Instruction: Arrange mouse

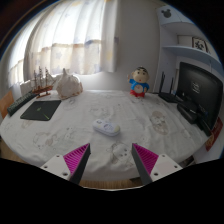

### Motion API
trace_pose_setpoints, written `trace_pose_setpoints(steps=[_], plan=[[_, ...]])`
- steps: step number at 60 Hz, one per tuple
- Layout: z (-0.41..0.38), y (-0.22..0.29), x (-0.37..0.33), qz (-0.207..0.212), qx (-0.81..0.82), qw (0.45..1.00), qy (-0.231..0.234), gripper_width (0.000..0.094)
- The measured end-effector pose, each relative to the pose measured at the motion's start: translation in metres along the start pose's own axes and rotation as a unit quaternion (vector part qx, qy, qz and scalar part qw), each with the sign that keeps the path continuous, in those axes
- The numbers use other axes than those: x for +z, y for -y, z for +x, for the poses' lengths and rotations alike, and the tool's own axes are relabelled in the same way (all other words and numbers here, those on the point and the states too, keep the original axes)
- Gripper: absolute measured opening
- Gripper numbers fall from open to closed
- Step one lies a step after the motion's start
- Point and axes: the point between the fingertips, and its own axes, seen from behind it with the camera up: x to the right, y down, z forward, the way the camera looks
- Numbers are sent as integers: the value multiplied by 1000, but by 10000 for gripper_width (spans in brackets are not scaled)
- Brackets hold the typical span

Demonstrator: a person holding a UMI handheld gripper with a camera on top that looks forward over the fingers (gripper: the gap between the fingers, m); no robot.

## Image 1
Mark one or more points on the white sheer curtain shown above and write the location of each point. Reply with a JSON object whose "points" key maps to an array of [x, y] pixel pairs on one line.
{"points": [[66, 36]]}

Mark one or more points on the red flat packet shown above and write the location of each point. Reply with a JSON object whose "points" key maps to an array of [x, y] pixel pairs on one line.
{"points": [[214, 136]]}

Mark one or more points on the white printed tablecloth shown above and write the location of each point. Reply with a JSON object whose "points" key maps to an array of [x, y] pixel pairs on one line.
{"points": [[140, 116]]}

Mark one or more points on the white cartoon-print computer mouse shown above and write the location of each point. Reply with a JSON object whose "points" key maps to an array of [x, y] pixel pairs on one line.
{"points": [[106, 127]]}

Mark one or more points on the orange wooden chair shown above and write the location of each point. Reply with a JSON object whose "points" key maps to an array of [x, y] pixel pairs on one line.
{"points": [[6, 104]]}

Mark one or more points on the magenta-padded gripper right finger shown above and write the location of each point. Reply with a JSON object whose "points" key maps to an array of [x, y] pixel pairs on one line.
{"points": [[146, 158]]}

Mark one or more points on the black box under monitor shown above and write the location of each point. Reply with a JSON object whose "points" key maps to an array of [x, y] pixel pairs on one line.
{"points": [[187, 112]]}

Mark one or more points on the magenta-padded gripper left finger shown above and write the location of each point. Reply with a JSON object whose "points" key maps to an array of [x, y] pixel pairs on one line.
{"points": [[77, 157]]}

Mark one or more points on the black keyboard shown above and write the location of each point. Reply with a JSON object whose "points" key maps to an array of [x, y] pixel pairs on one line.
{"points": [[20, 103]]}

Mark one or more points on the wooden model sailing ship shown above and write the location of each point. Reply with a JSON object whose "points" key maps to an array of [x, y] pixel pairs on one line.
{"points": [[42, 88]]}

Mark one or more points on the black mouse pad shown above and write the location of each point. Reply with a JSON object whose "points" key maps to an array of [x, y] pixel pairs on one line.
{"points": [[40, 110]]}

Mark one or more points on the cartoon boy figurine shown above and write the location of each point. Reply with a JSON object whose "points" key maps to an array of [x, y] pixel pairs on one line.
{"points": [[138, 85]]}

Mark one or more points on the black monitor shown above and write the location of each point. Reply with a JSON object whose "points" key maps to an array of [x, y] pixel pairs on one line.
{"points": [[200, 88]]}

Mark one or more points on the white wall shelf unit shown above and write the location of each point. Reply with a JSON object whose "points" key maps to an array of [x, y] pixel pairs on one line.
{"points": [[173, 56]]}

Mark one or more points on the black router with antennas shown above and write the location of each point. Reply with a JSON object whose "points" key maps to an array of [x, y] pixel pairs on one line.
{"points": [[168, 97]]}

